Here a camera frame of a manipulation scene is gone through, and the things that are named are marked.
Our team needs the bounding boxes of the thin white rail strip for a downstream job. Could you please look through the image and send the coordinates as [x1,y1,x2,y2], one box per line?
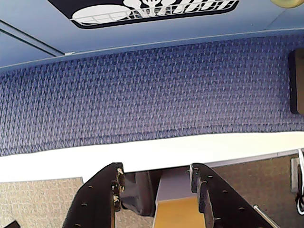
[0,19,75,57]

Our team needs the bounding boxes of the yellow wooden block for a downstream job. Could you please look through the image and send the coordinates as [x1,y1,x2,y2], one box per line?
[153,169,206,228]

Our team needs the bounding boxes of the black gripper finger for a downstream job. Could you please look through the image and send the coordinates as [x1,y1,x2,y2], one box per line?
[67,162,125,228]
[191,163,273,228]

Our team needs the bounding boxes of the brown box with black rim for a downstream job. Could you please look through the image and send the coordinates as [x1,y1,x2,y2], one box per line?
[288,48,304,114]

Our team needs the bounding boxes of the silver metal rod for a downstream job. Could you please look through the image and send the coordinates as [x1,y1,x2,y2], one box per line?
[252,204,282,228]

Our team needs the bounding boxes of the blue woven mat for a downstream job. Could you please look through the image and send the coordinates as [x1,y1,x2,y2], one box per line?
[0,34,304,157]

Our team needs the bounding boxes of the white cable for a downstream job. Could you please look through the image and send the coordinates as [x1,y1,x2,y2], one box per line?
[295,148,304,214]

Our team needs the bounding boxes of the white wall socket plate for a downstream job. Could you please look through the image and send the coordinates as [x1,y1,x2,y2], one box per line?
[291,158,303,194]

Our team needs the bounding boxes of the black bar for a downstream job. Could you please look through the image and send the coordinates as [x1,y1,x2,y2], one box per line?
[0,220,21,228]

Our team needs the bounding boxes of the white counter edge board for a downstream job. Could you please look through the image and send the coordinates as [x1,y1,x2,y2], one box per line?
[0,130,304,183]

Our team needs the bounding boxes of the pale yellow round object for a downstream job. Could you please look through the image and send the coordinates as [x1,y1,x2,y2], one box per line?
[270,0,304,9]

